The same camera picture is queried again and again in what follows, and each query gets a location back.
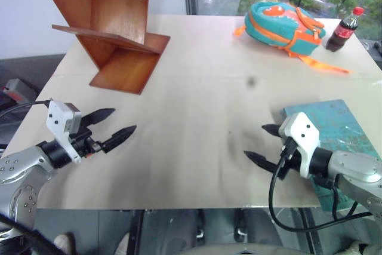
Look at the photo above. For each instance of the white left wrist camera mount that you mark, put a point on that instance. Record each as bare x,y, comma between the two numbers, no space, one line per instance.
58,117

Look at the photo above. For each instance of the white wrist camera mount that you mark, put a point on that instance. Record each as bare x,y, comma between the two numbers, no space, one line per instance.
58,117
303,135

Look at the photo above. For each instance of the cola bottle red cap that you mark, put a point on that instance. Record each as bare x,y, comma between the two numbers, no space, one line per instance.
341,32

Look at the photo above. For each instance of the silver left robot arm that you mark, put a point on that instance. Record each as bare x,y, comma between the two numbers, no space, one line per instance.
21,165

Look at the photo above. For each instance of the wooden zigzag shelf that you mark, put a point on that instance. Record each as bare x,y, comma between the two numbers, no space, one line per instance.
119,22

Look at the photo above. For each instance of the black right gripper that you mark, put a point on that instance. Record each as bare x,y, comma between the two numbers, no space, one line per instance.
289,165

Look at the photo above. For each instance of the white shoe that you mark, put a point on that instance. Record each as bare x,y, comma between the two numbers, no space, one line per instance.
123,244
63,243

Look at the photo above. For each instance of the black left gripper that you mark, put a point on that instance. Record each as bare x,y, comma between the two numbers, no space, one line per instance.
85,143

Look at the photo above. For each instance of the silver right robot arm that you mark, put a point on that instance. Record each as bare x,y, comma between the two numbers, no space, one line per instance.
352,167

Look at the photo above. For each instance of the red grey box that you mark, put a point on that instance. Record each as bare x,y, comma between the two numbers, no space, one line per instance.
18,89

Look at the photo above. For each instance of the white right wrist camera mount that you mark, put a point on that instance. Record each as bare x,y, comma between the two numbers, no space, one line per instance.
303,135

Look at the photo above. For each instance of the teal orange kids backpack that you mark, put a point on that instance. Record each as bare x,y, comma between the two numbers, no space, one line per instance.
277,25

